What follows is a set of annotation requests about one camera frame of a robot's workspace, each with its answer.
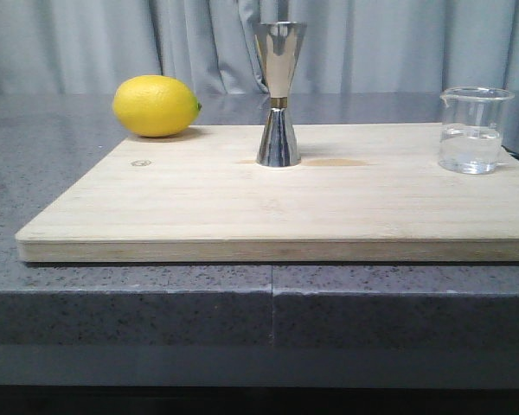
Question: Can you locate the clear glass beaker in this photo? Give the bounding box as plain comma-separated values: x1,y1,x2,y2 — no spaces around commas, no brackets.
438,86,515,175

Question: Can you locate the yellow lemon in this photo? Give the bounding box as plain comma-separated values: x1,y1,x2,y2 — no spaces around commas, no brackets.
112,75,202,137

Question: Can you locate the wooden cutting board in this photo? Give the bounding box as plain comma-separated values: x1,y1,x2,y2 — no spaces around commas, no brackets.
16,123,519,262

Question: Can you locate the grey curtain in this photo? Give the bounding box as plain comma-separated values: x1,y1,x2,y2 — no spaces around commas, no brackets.
0,1,519,94

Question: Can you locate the steel double jigger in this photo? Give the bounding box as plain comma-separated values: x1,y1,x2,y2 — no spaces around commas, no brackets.
254,22,306,168

